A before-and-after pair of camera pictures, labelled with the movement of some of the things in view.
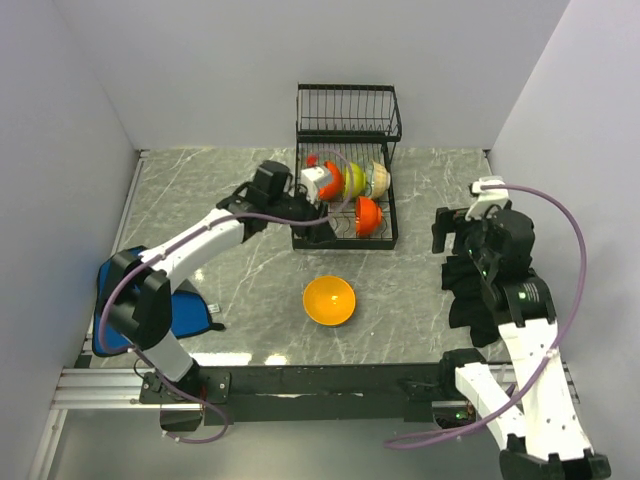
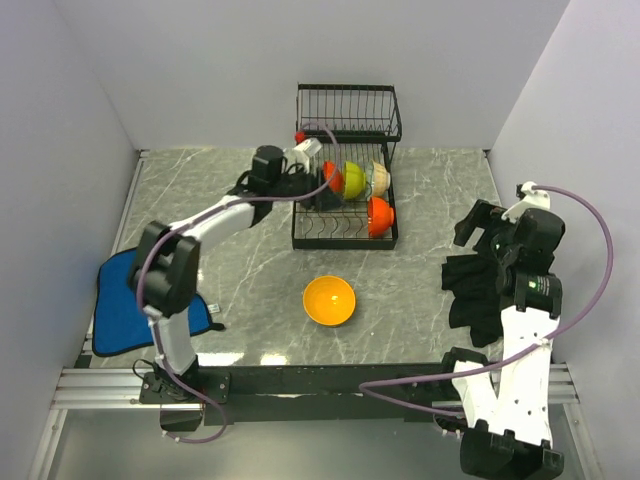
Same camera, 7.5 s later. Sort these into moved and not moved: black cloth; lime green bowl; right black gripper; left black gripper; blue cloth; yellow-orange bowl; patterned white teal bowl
Moved: right black gripper; left black gripper
Not moved: lime green bowl; blue cloth; yellow-orange bowl; black cloth; patterned white teal bowl
